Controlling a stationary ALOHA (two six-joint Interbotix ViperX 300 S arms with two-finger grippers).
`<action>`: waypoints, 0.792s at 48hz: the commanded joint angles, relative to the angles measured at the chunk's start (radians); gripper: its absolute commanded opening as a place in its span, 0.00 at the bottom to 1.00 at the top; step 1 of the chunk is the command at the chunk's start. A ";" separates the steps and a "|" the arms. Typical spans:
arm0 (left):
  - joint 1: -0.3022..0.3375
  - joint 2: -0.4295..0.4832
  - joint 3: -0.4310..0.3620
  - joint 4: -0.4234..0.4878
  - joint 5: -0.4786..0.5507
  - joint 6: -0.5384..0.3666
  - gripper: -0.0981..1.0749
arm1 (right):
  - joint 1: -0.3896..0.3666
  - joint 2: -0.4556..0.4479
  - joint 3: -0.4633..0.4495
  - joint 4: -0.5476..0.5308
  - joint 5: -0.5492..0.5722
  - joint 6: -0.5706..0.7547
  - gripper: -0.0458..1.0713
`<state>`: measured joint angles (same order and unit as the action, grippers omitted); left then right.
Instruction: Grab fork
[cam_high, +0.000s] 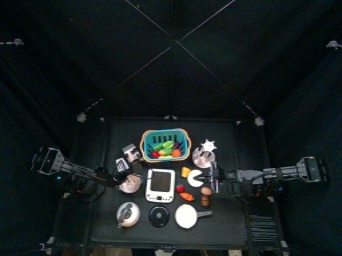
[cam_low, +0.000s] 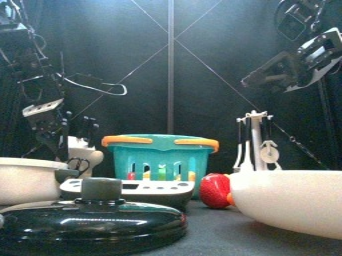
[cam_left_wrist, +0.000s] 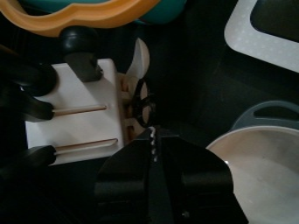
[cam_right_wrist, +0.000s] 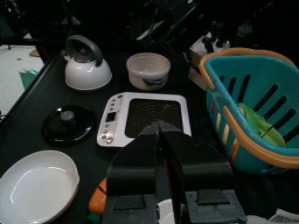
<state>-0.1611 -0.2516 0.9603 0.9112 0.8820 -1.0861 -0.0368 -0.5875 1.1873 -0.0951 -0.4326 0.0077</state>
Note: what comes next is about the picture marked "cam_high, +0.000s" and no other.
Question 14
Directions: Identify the white utensil rack stand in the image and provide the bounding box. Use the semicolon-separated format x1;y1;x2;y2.
191;138;219;169

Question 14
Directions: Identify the white crescent toy piece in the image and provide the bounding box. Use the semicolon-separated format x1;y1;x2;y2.
185;169;205;188

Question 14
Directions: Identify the orange toy carrot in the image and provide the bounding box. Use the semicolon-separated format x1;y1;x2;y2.
178;192;196;203

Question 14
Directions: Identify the white bowl right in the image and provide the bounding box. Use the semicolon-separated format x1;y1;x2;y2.
173;203;215;230

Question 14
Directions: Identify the silver toy pot with lid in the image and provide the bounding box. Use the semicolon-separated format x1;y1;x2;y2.
114;201;142;230

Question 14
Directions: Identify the black round lid with knob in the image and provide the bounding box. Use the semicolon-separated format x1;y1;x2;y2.
146;205;170;229

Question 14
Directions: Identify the teal basket with orange handles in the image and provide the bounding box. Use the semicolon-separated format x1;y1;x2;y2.
138;128;193;164

